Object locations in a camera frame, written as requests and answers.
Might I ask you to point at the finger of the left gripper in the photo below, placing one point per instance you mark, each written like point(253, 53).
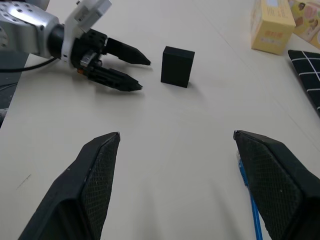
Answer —
point(115, 78)
point(127, 52)

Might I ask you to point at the yellow carton box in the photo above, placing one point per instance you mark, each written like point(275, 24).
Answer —
point(271, 30)

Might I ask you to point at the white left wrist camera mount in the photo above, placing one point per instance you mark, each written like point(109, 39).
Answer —
point(76, 21)

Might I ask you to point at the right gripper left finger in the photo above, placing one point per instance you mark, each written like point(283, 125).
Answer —
point(75, 195)

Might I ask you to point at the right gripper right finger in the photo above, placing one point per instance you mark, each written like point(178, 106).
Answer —
point(280, 185)

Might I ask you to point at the colourful printed carton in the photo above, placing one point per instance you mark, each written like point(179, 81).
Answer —
point(308, 20)

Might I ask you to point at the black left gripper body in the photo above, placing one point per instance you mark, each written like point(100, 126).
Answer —
point(92, 47)

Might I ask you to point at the small black box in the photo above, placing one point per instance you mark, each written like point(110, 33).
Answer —
point(177, 67)

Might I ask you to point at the black white-grid cloth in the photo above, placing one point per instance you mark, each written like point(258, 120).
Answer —
point(308, 72)

